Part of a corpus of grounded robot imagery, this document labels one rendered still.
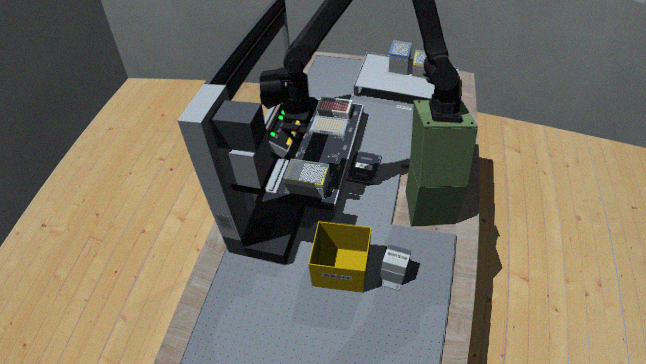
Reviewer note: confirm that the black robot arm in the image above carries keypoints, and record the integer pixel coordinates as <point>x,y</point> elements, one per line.
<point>442,74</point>

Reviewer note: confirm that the yellow open-top bin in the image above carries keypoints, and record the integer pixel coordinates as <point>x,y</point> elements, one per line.
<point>336,249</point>

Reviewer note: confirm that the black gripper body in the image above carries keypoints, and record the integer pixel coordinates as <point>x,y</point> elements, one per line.
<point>305,106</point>

